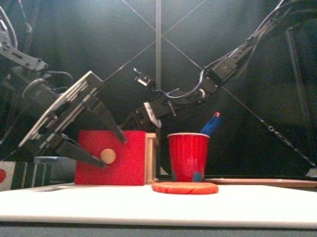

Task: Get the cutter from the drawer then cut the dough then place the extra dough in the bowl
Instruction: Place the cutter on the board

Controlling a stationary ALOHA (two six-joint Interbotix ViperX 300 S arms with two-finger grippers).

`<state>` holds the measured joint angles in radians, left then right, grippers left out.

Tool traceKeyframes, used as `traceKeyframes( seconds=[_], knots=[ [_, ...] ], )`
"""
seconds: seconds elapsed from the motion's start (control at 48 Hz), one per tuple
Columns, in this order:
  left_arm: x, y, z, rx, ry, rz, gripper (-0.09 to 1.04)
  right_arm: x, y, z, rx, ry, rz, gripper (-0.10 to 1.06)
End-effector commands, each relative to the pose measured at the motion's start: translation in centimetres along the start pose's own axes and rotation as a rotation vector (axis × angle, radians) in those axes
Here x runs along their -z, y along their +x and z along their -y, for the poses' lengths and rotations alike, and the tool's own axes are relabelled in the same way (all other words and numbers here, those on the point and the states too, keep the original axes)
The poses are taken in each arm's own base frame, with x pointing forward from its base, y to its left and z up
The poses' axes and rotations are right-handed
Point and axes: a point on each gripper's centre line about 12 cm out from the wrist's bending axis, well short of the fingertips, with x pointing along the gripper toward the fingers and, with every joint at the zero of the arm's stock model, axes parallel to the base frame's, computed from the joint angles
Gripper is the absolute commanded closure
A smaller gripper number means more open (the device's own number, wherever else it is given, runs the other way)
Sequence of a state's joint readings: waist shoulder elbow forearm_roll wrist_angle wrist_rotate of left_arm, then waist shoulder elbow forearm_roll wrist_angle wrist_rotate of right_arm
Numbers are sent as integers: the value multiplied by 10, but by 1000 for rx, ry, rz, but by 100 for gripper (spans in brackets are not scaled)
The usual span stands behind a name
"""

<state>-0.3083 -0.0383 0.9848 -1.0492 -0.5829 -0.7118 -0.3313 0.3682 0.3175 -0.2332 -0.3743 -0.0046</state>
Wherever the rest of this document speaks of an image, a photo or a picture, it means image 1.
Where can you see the pale blue toy pot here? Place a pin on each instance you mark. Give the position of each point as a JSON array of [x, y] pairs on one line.
[[58, 168]]

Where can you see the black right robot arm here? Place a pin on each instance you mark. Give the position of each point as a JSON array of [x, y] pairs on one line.
[[222, 69]]

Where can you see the orange dough disc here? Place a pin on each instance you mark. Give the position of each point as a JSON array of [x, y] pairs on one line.
[[185, 187]]

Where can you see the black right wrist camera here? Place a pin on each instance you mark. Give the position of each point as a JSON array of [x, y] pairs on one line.
[[145, 81]]

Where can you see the grey vertical frame pole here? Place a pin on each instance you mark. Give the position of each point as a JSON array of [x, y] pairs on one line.
[[158, 40]]

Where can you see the wooden drawer red front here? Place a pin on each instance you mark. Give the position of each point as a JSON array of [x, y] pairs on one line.
[[123, 166]]

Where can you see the green striped toy block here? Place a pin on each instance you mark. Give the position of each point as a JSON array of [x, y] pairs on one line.
[[32, 176]]

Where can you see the white cutting board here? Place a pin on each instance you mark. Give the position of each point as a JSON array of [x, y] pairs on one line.
[[157, 209]]

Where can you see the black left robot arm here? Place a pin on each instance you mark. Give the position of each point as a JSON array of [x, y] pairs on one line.
[[24, 60]]

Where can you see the light wooden box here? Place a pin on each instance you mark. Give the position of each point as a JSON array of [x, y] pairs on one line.
[[151, 157]]

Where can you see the blue tool red tip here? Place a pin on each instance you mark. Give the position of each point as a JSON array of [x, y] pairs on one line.
[[211, 125]]

